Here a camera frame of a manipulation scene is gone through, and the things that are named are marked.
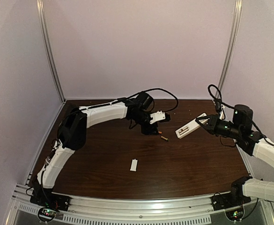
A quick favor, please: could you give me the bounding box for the white remote control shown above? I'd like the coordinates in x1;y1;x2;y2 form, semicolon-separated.
175;113;207;139

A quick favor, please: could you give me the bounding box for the white battery cover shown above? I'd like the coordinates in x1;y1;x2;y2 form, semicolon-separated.
130;159;138;172

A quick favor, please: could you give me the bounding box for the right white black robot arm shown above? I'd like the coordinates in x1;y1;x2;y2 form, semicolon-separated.
195;105;274;202

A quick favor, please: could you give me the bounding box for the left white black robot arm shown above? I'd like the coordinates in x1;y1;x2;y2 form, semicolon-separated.
33;91;166;195

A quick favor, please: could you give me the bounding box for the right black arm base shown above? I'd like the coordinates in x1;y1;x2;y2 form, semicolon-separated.
210;192;251;211

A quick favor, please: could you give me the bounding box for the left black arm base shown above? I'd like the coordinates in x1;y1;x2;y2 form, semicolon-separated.
30;188;71;211

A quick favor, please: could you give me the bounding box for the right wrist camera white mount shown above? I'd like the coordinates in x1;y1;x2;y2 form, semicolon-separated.
219;105;226;120

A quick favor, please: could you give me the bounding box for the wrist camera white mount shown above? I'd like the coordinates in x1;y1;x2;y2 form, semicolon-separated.
149;111;171;124
219;105;226;120

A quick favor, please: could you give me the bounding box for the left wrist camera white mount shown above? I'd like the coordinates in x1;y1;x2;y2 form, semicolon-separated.
149;111;171;124

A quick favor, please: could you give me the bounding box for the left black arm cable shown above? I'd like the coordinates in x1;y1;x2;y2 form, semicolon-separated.
52;88;178;146

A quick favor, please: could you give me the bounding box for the front aluminium rail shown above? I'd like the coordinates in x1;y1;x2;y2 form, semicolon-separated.
10;184;271;225

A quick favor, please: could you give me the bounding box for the right aluminium frame post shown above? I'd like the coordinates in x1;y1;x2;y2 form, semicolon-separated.
218;0;243;91

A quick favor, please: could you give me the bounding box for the aluminium frame post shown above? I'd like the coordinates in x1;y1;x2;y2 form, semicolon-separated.
36;0;66;103
218;0;243;91

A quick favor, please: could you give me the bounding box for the left aluminium frame post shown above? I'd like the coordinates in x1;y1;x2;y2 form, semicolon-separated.
36;0;66;103

